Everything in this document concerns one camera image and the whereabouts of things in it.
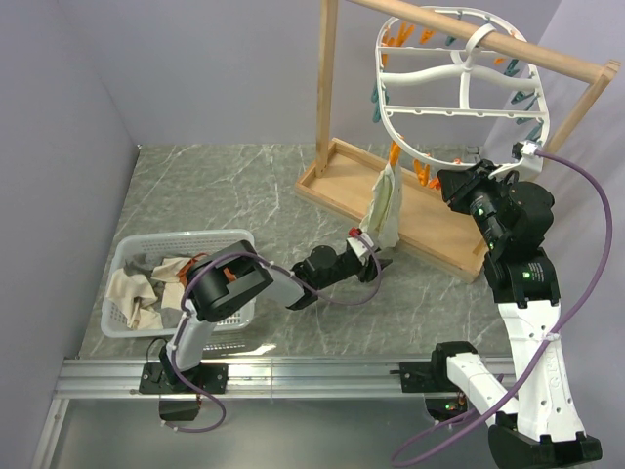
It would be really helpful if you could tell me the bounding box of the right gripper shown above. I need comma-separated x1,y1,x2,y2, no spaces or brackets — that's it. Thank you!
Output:
438,158,514,248

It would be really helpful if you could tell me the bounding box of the pale green underwear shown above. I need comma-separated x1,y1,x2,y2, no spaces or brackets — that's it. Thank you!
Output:
359,163,402,249

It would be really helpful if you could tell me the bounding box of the white oval clip hanger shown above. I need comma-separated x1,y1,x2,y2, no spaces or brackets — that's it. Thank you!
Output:
371,6,550,171

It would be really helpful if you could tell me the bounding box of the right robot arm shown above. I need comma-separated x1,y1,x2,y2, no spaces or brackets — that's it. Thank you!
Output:
392,160,612,468

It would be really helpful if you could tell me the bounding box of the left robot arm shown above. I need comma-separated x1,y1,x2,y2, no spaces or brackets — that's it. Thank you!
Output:
139,231,392,395

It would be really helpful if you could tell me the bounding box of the wooden hanger rack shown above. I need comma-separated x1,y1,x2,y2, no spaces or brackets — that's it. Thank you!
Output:
295,1,620,282

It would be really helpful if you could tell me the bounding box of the teal clothes peg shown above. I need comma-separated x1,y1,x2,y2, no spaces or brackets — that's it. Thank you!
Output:
517,118,549,144
510,91,540,110
372,98,382,123

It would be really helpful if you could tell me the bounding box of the white plastic laundry basket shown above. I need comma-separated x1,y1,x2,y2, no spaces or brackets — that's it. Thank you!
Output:
101,229,255,338

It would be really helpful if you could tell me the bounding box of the orange cloth in basket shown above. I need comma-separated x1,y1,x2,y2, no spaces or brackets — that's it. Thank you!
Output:
177,252,207,287

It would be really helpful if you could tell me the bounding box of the grey cloth in basket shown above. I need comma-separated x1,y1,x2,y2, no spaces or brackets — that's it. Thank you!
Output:
123,254,155,277

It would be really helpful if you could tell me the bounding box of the beige cloth in basket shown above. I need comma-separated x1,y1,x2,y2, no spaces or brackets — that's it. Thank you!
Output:
105,257,189,330

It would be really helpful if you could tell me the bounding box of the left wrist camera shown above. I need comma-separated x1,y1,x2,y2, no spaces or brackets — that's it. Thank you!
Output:
347,227,375,264

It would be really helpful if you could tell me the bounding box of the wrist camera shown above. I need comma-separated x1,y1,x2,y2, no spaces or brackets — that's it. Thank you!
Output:
511,140,543,174
347,227,375,264

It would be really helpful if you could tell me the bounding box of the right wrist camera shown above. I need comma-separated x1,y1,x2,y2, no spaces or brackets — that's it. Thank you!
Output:
511,140,543,174

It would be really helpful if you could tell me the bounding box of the aluminium mounting rail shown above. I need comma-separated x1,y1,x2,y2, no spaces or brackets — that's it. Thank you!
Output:
53,356,427,400

